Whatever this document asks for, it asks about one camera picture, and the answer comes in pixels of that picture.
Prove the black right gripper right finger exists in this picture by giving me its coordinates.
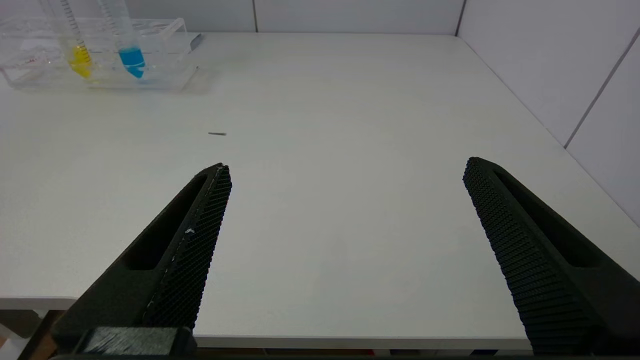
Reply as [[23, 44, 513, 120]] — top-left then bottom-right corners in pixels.
[[462, 156, 640, 357]]

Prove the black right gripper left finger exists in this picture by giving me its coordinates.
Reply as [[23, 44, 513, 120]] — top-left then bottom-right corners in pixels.
[[52, 162, 233, 351]]

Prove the clear plastic test tube rack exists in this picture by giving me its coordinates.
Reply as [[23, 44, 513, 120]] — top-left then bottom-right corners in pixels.
[[0, 16, 199, 92]]

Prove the test tube with blue pigment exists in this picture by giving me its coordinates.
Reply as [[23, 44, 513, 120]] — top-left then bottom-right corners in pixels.
[[97, 0, 147, 80]]

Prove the test tube with yellow pigment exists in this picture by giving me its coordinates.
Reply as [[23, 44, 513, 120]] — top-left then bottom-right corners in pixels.
[[49, 0, 94, 80]]

